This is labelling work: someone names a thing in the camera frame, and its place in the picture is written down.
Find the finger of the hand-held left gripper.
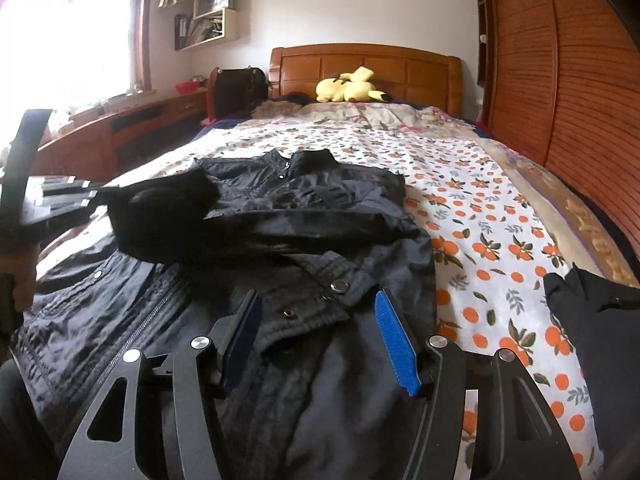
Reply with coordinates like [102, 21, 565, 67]
[42, 176, 123, 196]
[42, 191, 123, 212]

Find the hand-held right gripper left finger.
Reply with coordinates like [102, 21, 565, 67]
[55, 291, 264, 480]

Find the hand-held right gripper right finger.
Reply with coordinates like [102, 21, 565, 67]
[375, 288, 583, 480]

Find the black zip jacket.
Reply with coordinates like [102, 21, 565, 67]
[10, 149, 441, 480]

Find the black garment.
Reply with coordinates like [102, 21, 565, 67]
[544, 262, 640, 480]

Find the person's left hand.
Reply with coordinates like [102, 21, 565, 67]
[0, 252, 38, 313]

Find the long wooden desk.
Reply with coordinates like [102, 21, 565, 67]
[30, 87, 211, 181]

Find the wooden framed window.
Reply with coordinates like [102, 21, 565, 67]
[0, 0, 156, 111]

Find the dark blue blanket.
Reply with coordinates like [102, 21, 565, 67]
[192, 116, 251, 141]

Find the bed with floral sheet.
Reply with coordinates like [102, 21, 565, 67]
[30, 120, 621, 480]

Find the wooden chair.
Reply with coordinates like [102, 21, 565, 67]
[207, 66, 268, 121]

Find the black backpack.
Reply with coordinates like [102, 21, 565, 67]
[217, 67, 266, 111]

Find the floral quilt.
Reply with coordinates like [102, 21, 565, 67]
[250, 100, 626, 281]

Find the dark pillow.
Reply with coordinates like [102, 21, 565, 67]
[274, 91, 316, 106]

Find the yellow plush toy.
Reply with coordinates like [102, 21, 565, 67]
[315, 66, 387, 104]

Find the wooden headboard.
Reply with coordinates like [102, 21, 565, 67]
[269, 44, 463, 116]

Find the wooden slatted wardrobe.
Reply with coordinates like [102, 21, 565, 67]
[472, 0, 640, 241]

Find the white wall shelf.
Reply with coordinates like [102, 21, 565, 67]
[174, 0, 241, 52]

